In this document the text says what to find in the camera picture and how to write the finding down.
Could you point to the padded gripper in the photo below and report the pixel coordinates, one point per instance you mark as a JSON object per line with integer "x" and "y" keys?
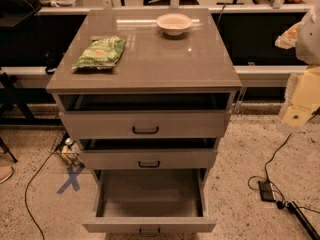
{"x": 310, "y": 40}

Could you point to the grey bottom drawer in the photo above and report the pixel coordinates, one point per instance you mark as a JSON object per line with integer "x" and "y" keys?
{"x": 149, "y": 202}

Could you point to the grey drawer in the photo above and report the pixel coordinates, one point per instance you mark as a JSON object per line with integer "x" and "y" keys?
{"x": 149, "y": 202}
{"x": 181, "y": 115}
{"x": 177, "y": 153}

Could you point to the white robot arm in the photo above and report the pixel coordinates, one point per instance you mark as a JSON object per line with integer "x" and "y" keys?
{"x": 304, "y": 37}

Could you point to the grey drawer cabinet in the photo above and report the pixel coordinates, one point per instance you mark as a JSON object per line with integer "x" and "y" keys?
{"x": 152, "y": 62}

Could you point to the grey middle drawer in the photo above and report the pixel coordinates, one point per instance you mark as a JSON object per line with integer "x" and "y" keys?
{"x": 177, "y": 153}

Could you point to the grey top drawer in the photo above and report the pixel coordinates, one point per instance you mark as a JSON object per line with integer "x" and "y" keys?
{"x": 181, "y": 115}

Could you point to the black power adapter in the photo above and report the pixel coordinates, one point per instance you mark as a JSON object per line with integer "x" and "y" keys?
{"x": 266, "y": 192}

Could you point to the black bar on floor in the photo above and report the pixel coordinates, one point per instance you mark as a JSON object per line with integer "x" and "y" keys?
{"x": 294, "y": 209}

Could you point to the white bowl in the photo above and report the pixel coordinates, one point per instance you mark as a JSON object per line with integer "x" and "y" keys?
{"x": 174, "y": 24}

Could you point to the green chip bag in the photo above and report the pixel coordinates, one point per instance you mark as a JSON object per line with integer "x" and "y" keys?
{"x": 103, "y": 53}

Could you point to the blue tape cross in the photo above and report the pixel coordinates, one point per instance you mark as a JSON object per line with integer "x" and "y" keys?
{"x": 72, "y": 181}

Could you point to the black stand legs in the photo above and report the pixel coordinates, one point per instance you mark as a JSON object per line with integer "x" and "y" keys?
{"x": 28, "y": 117}

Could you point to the shoe tip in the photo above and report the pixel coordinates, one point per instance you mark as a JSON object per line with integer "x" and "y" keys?
{"x": 5, "y": 173}

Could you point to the wire basket with bottles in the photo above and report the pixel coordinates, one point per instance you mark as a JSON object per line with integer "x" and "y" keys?
{"x": 66, "y": 149}

